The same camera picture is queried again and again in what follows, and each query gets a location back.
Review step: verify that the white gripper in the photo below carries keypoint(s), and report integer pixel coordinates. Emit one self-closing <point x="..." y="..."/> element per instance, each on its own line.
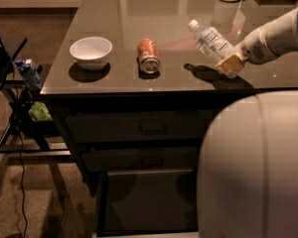
<point x="255" y="50"/>

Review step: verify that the clear plastic water bottle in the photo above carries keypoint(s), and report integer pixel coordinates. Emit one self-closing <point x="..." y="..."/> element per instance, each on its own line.
<point x="210" y="42"/>

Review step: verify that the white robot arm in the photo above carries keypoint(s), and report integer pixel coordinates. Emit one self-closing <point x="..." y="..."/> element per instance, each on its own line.
<point x="247" y="179"/>

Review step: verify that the top left drawer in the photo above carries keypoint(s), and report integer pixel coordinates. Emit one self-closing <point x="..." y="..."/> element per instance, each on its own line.
<point x="139" y="126"/>

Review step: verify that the middle left drawer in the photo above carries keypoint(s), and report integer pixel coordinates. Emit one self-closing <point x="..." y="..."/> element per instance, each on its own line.
<point x="138" y="159"/>

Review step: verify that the dark drawer cabinet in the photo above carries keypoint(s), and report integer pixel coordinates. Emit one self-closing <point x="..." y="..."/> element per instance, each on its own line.
<point x="71" y="104"/>

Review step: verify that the open bottom drawer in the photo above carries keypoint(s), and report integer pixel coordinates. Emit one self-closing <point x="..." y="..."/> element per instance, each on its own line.
<point x="159" y="203"/>

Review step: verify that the orange soda can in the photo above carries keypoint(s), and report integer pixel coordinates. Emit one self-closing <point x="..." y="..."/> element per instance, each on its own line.
<point x="148" y="58"/>

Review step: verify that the white ceramic bowl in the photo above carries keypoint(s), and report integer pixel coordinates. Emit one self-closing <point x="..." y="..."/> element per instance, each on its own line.
<point x="91" y="53"/>

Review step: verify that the green snack bag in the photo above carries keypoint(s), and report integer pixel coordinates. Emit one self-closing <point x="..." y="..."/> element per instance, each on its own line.
<point x="39" y="112"/>

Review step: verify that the black side desk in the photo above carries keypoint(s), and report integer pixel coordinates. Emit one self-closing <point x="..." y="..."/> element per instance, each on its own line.
<point x="20" y="123"/>

